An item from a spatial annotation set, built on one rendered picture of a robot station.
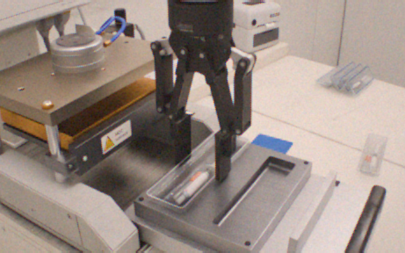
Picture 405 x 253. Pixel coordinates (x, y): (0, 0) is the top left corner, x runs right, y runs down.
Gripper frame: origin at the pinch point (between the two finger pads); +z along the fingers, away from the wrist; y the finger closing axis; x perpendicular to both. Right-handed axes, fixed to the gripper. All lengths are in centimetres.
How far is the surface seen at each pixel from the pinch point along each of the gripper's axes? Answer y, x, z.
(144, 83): -15.8, 8.2, -3.0
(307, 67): -19, 106, 28
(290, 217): 13.2, -0.1, 6.2
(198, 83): -40, 63, 23
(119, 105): -13.9, -0.2, -3.0
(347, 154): 10, 54, 28
